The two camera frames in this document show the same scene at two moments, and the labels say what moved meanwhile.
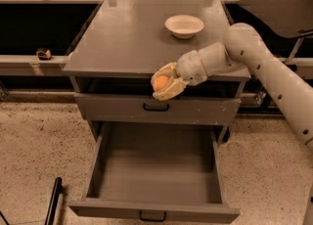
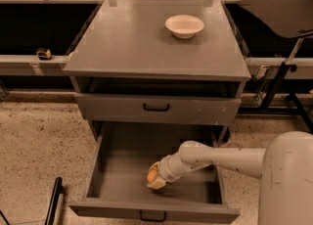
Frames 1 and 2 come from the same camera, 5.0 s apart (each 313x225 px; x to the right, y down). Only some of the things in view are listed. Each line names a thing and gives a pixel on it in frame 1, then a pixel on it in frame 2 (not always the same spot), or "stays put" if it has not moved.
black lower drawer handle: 152,220 stays put
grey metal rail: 31,66 stays put
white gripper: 192,67 -> 165,170
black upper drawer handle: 156,109 stays put
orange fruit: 160,82 -> 152,175
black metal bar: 57,190 stays put
